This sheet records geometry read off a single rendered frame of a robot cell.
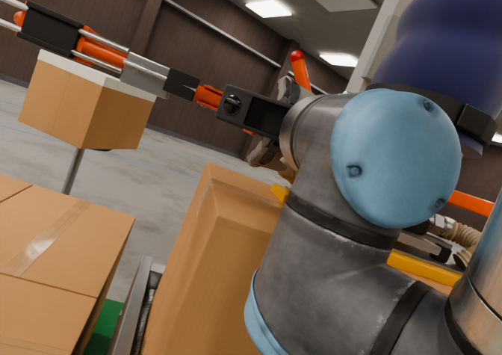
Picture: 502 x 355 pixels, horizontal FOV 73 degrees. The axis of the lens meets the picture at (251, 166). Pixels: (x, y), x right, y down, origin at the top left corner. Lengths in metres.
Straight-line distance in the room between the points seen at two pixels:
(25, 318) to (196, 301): 0.48
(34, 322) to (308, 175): 0.70
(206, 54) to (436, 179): 9.62
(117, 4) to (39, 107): 7.16
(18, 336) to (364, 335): 0.68
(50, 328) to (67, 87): 1.42
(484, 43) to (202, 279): 0.53
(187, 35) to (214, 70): 1.17
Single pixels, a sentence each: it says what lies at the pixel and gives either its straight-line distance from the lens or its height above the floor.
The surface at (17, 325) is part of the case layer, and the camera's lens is 0.84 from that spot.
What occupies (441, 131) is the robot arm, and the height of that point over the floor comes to 1.10.
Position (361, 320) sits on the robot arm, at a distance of 0.24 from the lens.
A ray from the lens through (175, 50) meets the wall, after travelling 9.48.
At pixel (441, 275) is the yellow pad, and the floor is 0.96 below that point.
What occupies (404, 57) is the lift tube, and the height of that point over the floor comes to 1.26.
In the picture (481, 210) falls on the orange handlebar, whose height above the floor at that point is 1.07.
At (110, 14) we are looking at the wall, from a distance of 9.11.
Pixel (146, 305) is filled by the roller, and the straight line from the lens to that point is 0.96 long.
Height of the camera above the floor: 1.06
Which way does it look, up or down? 6 degrees down
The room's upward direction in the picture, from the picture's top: 22 degrees clockwise
